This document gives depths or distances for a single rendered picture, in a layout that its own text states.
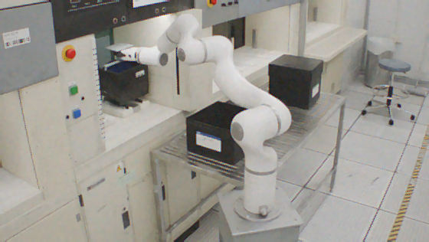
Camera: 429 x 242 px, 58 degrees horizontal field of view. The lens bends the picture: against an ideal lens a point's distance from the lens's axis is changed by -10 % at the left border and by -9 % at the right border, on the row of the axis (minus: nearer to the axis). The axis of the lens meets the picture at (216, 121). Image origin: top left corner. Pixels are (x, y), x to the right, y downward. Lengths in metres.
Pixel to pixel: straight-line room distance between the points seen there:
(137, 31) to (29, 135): 0.99
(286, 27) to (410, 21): 2.74
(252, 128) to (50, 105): 0.76
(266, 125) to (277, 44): 2.13
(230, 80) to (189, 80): 0.68
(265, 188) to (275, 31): 2.12
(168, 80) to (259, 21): 1.46
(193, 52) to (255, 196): 0.58
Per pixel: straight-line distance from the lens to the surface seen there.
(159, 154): 2.05
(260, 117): 1.40
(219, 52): 1.63
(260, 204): 1.58
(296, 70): 2.54
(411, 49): 5.90
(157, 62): 1.98
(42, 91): 1.59
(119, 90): 2.15
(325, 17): 4.89
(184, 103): 2.23
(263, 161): 1.47
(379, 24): 5.92
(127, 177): 2.03
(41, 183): 1.69
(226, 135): 1.88
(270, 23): 3.49
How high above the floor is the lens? 1.73
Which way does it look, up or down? 24 degrees down
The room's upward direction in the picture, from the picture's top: straight up
